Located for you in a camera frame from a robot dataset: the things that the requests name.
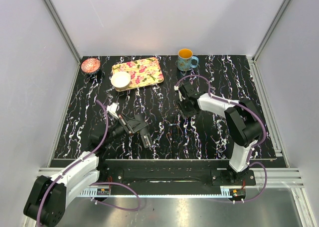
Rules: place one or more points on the cream white bowl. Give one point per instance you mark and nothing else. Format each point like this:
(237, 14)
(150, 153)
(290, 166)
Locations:
(121, 80)

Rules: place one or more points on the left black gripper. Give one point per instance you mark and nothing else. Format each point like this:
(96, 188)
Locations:
(132, 127)

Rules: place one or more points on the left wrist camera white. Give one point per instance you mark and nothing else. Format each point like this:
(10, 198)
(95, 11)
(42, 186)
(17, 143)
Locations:
(112, 110)

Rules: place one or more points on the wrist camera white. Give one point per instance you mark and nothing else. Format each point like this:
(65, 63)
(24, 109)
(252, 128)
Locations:
(112, 110)
(176, 88)

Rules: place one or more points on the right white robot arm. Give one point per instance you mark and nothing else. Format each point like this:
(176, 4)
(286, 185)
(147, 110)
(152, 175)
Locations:
(244, 124)

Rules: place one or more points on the left aluminium frame post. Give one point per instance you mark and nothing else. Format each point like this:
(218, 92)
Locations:
(62, 30)

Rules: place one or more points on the aluminium frame post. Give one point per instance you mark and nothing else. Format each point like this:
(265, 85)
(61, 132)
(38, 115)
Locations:
(62, 30)
(274, 23)

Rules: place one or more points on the blue mug orange inside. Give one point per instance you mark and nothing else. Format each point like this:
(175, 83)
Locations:
(186, 61)

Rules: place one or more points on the red patterned bowl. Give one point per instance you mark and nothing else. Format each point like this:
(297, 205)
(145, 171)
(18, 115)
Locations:
(91, 65)

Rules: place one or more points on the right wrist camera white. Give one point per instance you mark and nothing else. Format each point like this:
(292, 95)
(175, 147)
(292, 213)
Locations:
(176, 88)

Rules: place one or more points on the black remote control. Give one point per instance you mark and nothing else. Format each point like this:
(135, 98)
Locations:
(143, 129)

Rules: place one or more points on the right aluminium frame post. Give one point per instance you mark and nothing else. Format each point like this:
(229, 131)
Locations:
(274, 23)

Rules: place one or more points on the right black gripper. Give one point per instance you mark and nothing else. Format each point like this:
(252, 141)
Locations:
(180, 105)

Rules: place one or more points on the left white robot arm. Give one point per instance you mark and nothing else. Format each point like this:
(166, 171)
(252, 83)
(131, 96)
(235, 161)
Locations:
(51, 195)

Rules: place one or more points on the aluminium frame rail front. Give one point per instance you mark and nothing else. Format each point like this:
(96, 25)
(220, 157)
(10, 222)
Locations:
(269, 178)

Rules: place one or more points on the floral rectangular tray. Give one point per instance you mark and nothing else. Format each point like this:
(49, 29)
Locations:
(144, 72)

